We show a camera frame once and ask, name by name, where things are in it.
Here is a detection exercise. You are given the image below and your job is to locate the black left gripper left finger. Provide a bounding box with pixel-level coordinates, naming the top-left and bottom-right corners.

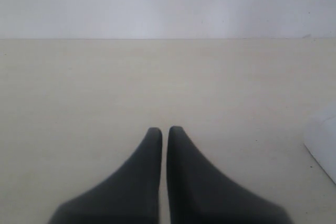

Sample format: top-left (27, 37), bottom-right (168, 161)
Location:
top-left (49, 127), bottom-right (162, 223)

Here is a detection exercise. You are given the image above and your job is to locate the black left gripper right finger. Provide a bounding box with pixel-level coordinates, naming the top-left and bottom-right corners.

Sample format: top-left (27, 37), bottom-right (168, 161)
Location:
top-left (167, 126), bottom-right (292, 223)

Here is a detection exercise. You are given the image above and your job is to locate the white mannequin head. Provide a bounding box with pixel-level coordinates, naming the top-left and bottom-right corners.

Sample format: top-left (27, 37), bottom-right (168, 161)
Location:
top-left (303, 103), bottom-right (335, 182)

